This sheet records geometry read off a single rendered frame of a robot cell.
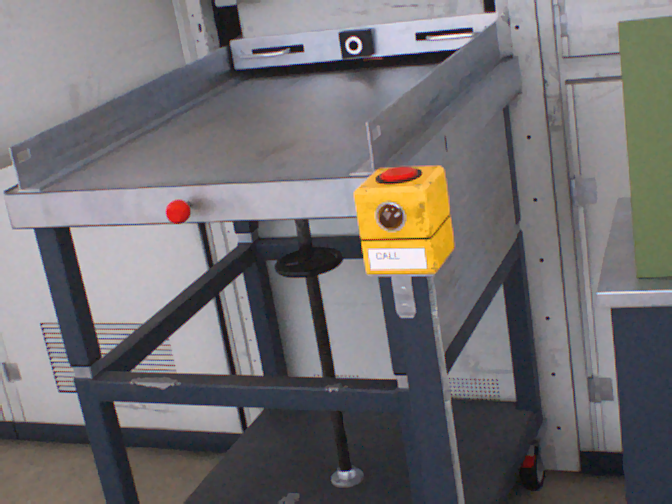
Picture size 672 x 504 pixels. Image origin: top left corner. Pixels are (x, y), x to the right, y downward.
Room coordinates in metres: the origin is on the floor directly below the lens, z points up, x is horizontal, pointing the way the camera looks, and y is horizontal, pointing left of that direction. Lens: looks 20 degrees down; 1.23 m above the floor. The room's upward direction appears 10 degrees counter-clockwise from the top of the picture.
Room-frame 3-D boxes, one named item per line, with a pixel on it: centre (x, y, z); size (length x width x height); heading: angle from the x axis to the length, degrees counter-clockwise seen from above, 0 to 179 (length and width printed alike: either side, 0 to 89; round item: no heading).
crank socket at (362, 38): (2.12, -0.11, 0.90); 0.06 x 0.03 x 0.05; 65
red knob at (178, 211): (1.47, 0.19, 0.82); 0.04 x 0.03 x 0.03; 155
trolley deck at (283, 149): (1.79, 0.04, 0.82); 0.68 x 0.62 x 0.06; 155
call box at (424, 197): (1.15, -0.09, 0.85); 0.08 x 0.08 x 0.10; 65
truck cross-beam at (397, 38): (2.15, -0.13, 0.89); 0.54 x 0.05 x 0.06; 65
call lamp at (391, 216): (1.11, -0.07, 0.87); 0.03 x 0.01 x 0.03; 65
